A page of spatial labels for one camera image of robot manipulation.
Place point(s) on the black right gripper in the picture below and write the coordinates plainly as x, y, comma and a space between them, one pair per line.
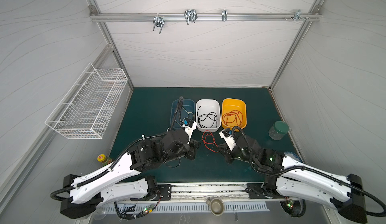
226, 150

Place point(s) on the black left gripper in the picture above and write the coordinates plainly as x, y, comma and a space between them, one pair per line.
193, 144

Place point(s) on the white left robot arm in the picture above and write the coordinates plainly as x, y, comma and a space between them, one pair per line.
82, 195

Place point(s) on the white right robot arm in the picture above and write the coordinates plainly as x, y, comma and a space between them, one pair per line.
288, 177

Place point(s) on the white plastic bin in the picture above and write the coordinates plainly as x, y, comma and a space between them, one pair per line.
208, 115

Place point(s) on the green table mat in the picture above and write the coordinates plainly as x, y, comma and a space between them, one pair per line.
148, 113

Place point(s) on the blue plastic bin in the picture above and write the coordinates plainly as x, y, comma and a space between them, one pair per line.
188, 111

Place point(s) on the yellow plastic bin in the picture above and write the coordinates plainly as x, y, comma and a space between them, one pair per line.
233, 113

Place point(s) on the grey round cup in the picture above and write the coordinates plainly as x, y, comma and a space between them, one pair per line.
216, 206

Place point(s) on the green lid glass jar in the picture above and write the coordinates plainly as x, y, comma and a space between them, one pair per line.
278, 130

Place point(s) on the blue patterned bowl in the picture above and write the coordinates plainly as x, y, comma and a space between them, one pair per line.
293, 156

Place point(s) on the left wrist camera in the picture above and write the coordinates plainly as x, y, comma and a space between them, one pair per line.
188, 125

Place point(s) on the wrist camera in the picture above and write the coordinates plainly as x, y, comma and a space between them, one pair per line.
226, 135
188, 125

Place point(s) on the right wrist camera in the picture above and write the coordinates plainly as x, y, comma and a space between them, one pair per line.
226, 135

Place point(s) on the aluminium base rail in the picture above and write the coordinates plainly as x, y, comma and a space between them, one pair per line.
211, 191

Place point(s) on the white wire basket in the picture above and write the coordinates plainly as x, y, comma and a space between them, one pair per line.
86, 109

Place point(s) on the aluminium top rail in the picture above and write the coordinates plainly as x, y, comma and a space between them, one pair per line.
192, 16

